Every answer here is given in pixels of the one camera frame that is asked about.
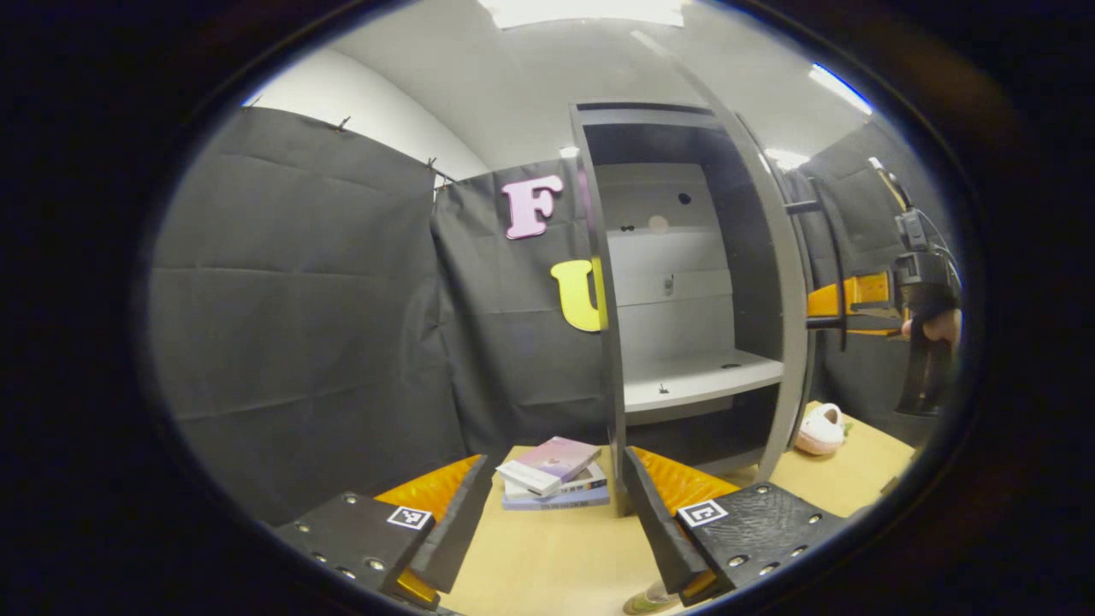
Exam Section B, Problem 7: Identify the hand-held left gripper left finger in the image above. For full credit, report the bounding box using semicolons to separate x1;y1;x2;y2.
274;453;495;610

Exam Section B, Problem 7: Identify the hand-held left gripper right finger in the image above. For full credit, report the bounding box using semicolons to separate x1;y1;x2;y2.
622;445;852;607

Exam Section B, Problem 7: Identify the black cabinet door handle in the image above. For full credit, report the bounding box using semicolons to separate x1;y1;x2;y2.
783;175;849;352

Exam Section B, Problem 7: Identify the grey cabinet door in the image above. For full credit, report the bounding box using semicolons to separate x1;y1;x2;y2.
629;30;814;484

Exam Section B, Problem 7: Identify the small bottle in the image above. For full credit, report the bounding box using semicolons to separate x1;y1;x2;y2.
622;581;686;616

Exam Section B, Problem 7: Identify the grey cabinet shelf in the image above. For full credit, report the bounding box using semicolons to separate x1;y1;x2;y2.
622;349;785;426

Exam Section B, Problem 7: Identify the dark grey cabinet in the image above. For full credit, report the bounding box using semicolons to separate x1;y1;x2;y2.
569;101;792;514

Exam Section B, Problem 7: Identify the white book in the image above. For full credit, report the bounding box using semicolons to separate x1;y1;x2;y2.
503;462;609;502

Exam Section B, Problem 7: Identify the blue book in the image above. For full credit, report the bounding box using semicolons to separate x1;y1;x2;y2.
501;483;612;512

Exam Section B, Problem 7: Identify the pink plush toy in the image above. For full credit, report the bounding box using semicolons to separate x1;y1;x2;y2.
793;402;853;457

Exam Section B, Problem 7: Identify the pink book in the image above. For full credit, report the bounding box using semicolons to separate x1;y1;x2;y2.
496;436;602;498

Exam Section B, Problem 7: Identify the long ceiling light strip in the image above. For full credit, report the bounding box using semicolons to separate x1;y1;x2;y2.
808;62;874;116

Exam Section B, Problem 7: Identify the black backdrop cloth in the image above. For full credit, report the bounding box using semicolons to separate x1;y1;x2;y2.
150;107;959;524

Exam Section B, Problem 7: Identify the wide ceiling light panel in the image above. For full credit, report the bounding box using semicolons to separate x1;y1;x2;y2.
477;0;687;29

